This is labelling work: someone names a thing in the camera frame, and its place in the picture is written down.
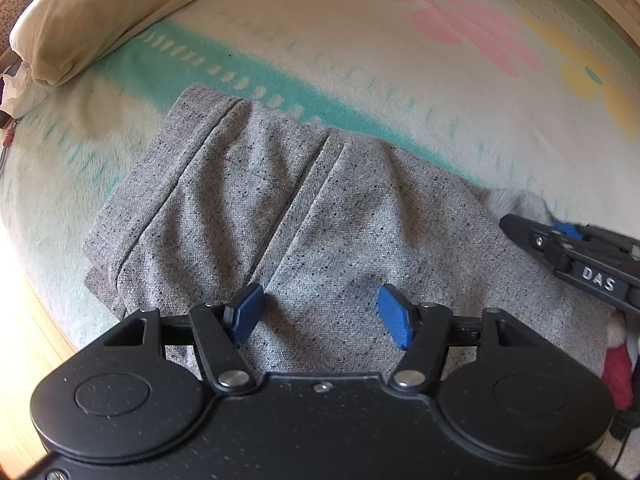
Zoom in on grey speckled pants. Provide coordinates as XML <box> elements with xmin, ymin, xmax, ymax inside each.
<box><xmin>84</xmin><ymin>84</ymin><xmax>608</xmax><ymax>373</ymax></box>

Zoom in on floral bed blanket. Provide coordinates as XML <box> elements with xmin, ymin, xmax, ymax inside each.
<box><xmin>1</xmin><ymin>0</ymin><xmax>639</xmax><ymax>346</ymax></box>

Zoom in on red sleeve forearm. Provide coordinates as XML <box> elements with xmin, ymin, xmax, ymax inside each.
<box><xmin>601</xmin><ymin>311</ymin><xmax>634</xmax><ymax>411</ymax></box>

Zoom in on beige pillow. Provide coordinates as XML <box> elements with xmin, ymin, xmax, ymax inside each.
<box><xmin>9</xmin><ymin>0</ymin><xmax>194</xmax><ymax>88</ymax></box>

